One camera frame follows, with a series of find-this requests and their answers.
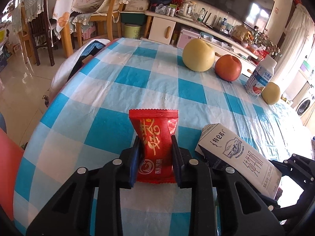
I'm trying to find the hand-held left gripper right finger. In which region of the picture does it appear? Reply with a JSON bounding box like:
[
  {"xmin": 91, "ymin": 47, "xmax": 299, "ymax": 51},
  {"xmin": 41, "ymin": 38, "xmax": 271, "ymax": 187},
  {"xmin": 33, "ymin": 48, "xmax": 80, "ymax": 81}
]
[{"xmin": 170, "ymin": 135, "xmax": 286, "ymax": 236}]

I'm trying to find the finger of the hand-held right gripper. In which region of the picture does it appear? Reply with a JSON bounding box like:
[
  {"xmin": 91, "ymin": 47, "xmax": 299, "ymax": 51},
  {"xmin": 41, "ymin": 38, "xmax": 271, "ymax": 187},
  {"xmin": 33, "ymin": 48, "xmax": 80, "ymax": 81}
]
[
  {"xmin": 257, "ymin": 185, "xmax": 315, "ymax": 224},
  {"xmin": 269, "ymin": 154, "xmax": 315, "ymax": 190}
]

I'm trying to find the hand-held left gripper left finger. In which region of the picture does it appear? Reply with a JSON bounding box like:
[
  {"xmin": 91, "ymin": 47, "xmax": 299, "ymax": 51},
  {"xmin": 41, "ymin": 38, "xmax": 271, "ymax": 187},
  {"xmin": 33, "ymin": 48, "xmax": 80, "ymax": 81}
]
[{"xmin": 26, "ymin": 135, "xmax": 143, "ymax": 236}]

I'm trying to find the red snack packet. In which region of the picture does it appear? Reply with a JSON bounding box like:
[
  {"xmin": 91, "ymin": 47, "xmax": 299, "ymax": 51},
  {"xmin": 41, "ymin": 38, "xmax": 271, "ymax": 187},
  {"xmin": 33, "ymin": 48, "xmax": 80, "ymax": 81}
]
[{"xmin": 128, "ymin": 109, "xmax": 179, "ymax": 184}]

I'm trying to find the white milk carton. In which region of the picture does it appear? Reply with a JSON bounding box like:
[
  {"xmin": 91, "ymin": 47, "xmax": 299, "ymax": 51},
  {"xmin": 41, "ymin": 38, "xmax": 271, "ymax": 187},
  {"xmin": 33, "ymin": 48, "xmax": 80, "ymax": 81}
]
[{"xmin": 195, "ymin": 123, "xmax": 283, "ymax": 200}]

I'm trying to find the pink plastic bucket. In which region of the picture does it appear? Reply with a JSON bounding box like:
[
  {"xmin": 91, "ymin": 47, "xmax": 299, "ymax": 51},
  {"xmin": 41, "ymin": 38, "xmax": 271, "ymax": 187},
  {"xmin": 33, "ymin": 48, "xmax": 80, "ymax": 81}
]
[{"xmin": 0, "ymin": 128, "xmax": 24, "ymax": 224}]

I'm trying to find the light green trash bin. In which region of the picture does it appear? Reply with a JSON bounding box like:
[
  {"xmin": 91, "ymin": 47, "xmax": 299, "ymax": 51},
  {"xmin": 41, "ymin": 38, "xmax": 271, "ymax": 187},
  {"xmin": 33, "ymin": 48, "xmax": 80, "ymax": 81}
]
[{"xmin": 124, "ymin": 23, "xmax": 143, "ymax": 39}]

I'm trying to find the white washing machine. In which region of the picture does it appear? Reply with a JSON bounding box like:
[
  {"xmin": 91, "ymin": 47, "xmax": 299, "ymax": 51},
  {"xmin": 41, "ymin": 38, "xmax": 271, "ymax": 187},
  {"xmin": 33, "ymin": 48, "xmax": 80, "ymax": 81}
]
[{"xmin": 295, "ymin": 82, "xmax": 315, "ymax": 117}]

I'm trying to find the small yellow pear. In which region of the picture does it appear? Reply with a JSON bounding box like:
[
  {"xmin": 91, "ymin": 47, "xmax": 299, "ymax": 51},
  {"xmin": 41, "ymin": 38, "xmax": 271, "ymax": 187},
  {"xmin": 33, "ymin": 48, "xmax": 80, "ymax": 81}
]
[{"xmin": 261, "ymin": 82, "xmax": 281, "ymax": 106}]

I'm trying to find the white yogurt bottle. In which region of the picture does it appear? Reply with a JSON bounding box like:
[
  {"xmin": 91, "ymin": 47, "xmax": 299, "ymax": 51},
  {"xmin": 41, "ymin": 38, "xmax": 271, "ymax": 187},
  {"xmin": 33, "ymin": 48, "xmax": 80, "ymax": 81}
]
[{"xmin": 244, "ymin": 55, "xmax": 277, "ymax": 100}]

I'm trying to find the red apple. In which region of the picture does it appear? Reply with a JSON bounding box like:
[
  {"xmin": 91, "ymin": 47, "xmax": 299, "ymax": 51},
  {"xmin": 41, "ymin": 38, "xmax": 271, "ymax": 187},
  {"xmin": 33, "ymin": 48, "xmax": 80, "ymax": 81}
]
[{"xmin": 215, "ymin": 54, "xmax": 242, "ymax": 82}]

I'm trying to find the large yellow pear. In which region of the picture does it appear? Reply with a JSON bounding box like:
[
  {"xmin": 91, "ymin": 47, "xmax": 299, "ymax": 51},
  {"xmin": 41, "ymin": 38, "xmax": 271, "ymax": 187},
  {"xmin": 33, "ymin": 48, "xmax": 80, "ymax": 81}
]
[{"xmin": 182, "ymin": 39, "xmax": 215, "ymax": 72}]

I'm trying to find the pink storage box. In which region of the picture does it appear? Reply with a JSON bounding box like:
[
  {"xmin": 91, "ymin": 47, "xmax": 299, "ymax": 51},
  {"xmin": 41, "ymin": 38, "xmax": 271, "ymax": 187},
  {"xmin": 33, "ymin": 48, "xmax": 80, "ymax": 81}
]
[{"xmin": 177, "ymin": 28, "xmax": 201, "ymax": 49}]

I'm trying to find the white lace curtain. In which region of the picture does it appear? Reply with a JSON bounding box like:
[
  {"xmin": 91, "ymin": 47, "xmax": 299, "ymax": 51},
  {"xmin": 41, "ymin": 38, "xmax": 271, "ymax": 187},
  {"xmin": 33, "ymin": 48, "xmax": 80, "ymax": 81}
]
[{"xmin": 273, "ymin": 5, "xmax": 315, "ymax": 91}]

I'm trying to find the dried flower bunch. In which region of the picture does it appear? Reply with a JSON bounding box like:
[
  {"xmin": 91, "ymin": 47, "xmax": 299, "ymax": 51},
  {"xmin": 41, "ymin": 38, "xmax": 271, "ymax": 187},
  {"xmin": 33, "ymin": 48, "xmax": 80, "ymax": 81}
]
[{"xmin": 253, "ymin": 28, "xmax": 281, "ymax": 57}]

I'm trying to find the white television cabinet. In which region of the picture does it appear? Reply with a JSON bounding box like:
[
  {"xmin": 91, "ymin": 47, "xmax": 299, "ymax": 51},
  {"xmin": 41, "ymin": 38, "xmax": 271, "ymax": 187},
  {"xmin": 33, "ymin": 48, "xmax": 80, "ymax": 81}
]
[{"xmin": 144, "ymin": 10, "xmax": 261, "ymax": 78}]

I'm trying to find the glass electric kettle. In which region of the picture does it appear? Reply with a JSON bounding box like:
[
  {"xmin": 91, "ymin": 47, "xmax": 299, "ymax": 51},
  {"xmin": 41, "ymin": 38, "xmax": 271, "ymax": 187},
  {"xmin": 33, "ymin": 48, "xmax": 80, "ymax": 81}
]
[{"xmin": 177, "ymin": 1, "xmax": 197, "ymax": 19}]

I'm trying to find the light wooden chair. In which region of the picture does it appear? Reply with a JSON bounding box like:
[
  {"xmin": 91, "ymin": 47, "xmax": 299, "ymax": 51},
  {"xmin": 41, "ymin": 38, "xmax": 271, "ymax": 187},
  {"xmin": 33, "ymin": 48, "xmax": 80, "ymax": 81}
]
[{"xmin": 71, "ymin": 0, "xmax": 123, "ymax": 54}]

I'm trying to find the dark wooden chair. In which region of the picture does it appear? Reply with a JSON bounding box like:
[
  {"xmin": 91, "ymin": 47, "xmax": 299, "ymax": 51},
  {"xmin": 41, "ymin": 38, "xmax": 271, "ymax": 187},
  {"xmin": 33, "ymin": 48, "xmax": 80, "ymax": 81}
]
[{"xmin": 21, "ymin": 2, "xmax": 56, "ymax": 67}]

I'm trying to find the orange printed table cover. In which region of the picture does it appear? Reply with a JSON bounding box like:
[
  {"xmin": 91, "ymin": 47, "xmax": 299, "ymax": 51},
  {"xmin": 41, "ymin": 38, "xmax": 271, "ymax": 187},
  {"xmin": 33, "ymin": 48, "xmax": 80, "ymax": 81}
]
[{"xmin": 53, "ymin": 0, "xmax": 79, "ymax": 33}]

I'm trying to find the lace chair cover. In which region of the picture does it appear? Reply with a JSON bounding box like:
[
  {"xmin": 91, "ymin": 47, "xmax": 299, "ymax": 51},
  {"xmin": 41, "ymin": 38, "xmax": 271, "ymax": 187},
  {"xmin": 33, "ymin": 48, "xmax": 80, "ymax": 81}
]
[{"xmin": 22, "ymin": 0, "xmax": 47, "ymax": 22}]

